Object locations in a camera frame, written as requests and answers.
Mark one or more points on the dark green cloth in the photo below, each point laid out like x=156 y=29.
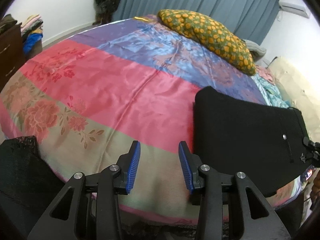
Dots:
x=7 y=22

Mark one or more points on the green pillow with orange dots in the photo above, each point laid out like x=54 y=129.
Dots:
x=207 y=32

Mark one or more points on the dark hanging clothes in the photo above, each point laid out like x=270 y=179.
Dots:
x=107 y=5

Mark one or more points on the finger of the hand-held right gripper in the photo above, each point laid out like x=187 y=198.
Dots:
x=311 y=159
x=312 y=145

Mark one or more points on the brown wooden dresser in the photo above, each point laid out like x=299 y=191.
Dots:
x=10 y=55

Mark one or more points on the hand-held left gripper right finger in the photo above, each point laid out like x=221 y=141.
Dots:
x=185 y=167

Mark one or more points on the black pants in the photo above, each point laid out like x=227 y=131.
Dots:
x=237 y=130

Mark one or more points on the blue cloth bundle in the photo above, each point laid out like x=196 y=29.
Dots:
x=32 y=42

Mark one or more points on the teal floral quilt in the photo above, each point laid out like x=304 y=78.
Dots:
x=272 y=92

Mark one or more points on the beige padded headboard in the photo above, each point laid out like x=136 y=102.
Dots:
x=297 y=87

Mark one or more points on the colourful floral satin blanket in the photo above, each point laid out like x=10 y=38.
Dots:
x=112 y=92

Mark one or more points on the white air conditioner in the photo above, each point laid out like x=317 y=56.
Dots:
x=293 y=6

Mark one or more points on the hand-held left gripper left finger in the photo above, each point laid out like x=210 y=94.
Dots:
x=133 y=165

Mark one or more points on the pile of folded clothes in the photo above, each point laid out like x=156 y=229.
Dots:
x=31 y=25

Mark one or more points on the dark lace garment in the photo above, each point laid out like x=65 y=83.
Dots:
x=22 y=180

